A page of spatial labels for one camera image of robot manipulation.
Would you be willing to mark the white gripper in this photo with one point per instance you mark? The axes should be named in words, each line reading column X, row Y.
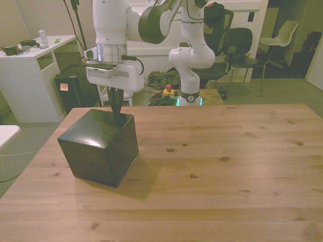
column 126, row 78

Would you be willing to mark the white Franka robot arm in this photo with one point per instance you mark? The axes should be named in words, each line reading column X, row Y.
column 108, row 25

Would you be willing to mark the black drawer cabinet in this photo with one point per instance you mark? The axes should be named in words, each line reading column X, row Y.
column 93, row 146

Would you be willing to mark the small white side table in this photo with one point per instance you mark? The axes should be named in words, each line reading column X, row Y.
column 128, row 97

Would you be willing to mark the black computer tower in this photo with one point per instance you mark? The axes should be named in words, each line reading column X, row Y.
column 73, row 93

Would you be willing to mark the green cloth bag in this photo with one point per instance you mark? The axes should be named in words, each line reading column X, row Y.
column 161, row 78

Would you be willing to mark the yellow red emergency stop button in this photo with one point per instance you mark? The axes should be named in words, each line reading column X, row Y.
column 168, row 90

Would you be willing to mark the black tripod stand pole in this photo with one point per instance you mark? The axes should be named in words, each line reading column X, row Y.
column 78, row 27

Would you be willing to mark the green sticky note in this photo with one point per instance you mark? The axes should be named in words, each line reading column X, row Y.
column 57, row 40

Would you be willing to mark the white desk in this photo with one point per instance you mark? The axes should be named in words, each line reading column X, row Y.
column 22, row 83

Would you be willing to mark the clear plastic water bottle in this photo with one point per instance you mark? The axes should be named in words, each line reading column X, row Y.
column 43, row 37

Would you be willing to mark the white paper sheet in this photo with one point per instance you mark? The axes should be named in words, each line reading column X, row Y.
column 148, row 2

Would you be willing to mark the dark green cloth bundle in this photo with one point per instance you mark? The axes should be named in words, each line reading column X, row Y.
column 27, row 43

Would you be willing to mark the white rounded table edge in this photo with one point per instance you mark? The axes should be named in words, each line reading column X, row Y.
column 7, row 133

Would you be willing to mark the black mesh office chair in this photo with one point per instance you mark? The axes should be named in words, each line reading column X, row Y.
column 222, row 32

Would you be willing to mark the black shell chair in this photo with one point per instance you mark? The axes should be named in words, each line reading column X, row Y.
column 242, row 40

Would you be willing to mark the white shell chair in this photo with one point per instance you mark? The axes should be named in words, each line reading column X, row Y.
column 285, row 32

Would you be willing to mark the dark bag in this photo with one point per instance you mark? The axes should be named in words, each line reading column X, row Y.
column 313, row 45

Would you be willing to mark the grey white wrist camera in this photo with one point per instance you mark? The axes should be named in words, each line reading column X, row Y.
column 90, row 53

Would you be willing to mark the black wall plate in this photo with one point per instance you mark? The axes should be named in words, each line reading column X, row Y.
column 251, row 17

